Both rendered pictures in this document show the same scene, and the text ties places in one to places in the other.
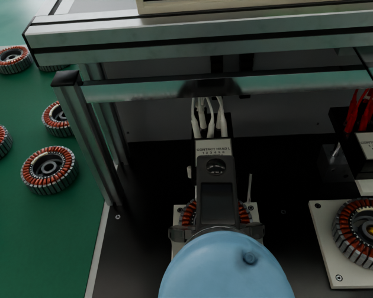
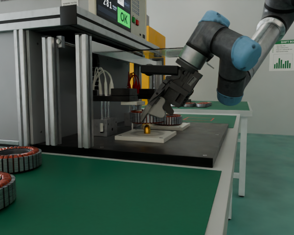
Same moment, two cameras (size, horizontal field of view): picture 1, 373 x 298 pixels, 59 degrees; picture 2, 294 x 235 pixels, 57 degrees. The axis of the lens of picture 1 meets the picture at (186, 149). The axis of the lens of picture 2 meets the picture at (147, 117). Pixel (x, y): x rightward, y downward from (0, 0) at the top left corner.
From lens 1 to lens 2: 87 cm
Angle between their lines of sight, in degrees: 76
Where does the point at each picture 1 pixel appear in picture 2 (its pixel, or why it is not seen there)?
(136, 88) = (103, 47)
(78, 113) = (90, 54)
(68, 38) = (88, 14)
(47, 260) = (104, 170)
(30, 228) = (61, 175)
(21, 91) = not seen: outside the picture
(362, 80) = (140, 60)
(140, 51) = (103, 30)
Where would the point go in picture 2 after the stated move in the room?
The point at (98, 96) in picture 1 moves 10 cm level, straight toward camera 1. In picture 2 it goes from (94, 48) to (132, 48)
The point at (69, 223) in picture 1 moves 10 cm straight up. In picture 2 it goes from (79, 164) to (78, 120)
